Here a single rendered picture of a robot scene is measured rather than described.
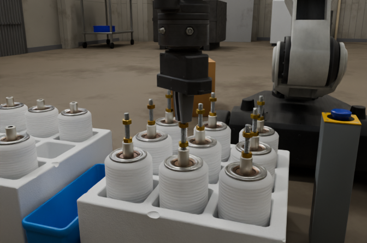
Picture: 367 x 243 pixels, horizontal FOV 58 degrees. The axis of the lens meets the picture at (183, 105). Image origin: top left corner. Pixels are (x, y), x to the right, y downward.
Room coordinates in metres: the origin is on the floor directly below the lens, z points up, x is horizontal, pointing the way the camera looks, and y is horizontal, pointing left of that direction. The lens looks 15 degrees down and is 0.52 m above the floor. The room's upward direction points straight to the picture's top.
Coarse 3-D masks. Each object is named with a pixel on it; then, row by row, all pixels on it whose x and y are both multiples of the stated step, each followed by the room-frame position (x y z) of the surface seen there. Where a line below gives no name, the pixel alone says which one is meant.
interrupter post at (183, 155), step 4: (180, 148) 0.59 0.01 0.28; (188, 148) 0.59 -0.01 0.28; (180, 152) 0.58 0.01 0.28; (184, 152) 0.57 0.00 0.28; (188, 152) 0.58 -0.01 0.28; (180, 156) 0.58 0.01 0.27; (184, 156) 0.57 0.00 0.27; (188, 156) 0.58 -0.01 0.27; (180, 160) 0.58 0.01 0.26; (184, 160) 0.57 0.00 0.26; (188, 160) 0.58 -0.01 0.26; (180, 164) 0.58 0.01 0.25; (184, 164) 0.57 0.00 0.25
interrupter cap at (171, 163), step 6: (174, 156) 0.61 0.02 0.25; (192, 156) 0.61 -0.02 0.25; (168, 162) 0.58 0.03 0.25; (174, 162) 0.59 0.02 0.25; (192, 162) 0.59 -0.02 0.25; (198, 162) 0.58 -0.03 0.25; (168, 168) 0.56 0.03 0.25; (174, 168) 0.55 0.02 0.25; (180, 168) 0.56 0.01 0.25; (186, 168) 0.56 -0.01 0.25; (192, 168) 0.55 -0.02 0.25; (198, 168) 0.56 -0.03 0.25
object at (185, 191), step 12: (204, 168) 0.57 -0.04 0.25; (168, 180) 0.55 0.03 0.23; (180, 180) 0.54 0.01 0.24; (192, 180) 0.54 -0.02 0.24; (204, 180) 0.56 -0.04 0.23; (168, 192) 0.55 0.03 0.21; (180, 192) 0.54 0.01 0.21; (192, 192) 0.54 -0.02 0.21; (204, 192) 0.56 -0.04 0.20; (168, 204) 0.55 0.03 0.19; (180, 204) 0.54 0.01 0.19; (192, 204) 0.54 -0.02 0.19; (204, 204) 0.56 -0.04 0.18
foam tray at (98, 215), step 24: (288, 168) 0.71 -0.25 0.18; (96, 192) 0.60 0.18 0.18; (216, 192) 0.60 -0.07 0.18; (96, 216) 0.56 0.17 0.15; (120, 216) 0.54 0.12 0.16; (144, 216) 0.53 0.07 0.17; (168, 216) 0.52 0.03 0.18; (192, 216) 0.52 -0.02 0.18; (216, 216) 0.56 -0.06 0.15; (96, 240) 0.56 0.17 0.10; (120, 240) 0.54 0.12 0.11; (144, 240) 0.53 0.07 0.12; (168, 240) 0.51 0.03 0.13; (192, 240) 0.50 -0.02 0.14; (216, 240) 0.49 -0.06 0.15; (240, 240) 0.47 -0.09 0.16; (264, 240) 0.46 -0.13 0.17
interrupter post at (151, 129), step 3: (147, 126) 0.73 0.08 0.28; (150, 126) 0.72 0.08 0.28; (153, 126) 0.72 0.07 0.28; (147, 129) 0.73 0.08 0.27; (150, 129) 0.72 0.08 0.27; (153, 129) 0.72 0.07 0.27; (147, 132) 0.73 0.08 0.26; (150, 132) 0.72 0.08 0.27; (153, 132) 0.72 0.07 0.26; (147, 135) 0.73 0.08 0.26; (150, 135) 0.72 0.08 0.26; (153, 135) 0.72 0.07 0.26; (156, 135) 0.73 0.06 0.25
